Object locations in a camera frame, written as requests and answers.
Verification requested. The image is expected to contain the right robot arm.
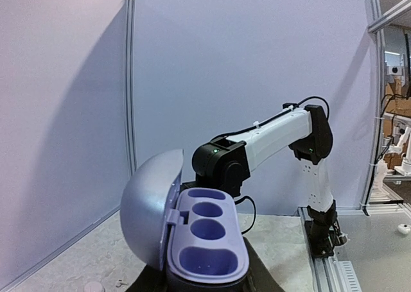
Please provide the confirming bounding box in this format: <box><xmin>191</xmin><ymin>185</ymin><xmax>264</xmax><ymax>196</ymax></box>
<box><xmin>191</xmin><ymin>104</ymin><xmax>337</xmax><ymax>227</ymax></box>

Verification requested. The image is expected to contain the right aluminium corner post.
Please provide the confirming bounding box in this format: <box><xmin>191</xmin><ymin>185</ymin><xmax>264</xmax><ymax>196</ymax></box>
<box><xmin>125</xmin><ymin>0</ymin><xmax>137</xmax><ymax>176</ymax></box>

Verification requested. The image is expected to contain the aluminium front rail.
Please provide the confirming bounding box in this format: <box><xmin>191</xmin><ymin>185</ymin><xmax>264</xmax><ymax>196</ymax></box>
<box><xmin>297</xmin><ymin>205</ymin><xmax>363</xmax><ymax>292</ymax></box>

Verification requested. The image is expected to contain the blue earbud charging case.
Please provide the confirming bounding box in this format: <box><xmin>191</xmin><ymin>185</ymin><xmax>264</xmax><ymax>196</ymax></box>
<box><xmin>120</xmin><ymin>149</ymin><xmax>249</xmax><ymax>291</ymax></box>

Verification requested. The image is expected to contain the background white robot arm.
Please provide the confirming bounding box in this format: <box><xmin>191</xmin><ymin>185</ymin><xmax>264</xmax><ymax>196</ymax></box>
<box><xmin>387</xmin><ymin>126</ymin><xmax>410</xmax><ymax>176</ymax></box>

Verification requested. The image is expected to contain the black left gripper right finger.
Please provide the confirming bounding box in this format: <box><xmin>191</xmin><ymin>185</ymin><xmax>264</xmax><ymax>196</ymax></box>
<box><xmin>242</xmin><ymin>237</ymin><xmax>284</xmax><ymax>292</ymax></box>

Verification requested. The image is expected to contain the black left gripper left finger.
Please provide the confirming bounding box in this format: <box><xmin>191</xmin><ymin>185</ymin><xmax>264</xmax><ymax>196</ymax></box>
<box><xmin>126</xmin><ymin>265</ymin><xmax>168</xmax><ymax>292</ymax></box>

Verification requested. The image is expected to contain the white round case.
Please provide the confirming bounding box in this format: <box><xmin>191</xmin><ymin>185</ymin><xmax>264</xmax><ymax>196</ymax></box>
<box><xmin>83</xmin><ymin>281</ymin><xmax>105</xmax><ymax>292</ymax></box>

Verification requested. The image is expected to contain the white object on side table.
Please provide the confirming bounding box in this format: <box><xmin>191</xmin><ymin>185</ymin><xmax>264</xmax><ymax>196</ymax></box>
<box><xmin>397</xmin><ymin>224</ymin><xmax>411</xmax><ymax>236</ymax></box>

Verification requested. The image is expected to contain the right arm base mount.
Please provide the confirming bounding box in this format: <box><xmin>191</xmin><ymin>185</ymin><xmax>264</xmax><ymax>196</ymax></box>
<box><xmin>304</xmin><ymin>201</ymin><xmax>348</xmax><ymax>258</ymax></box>

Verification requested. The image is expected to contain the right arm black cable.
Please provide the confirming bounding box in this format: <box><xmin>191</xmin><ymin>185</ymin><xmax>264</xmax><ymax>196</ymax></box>
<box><xmin>221</xmin><ymin>96</ymin><xmax>331</xmax><ymax>235</ymax></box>

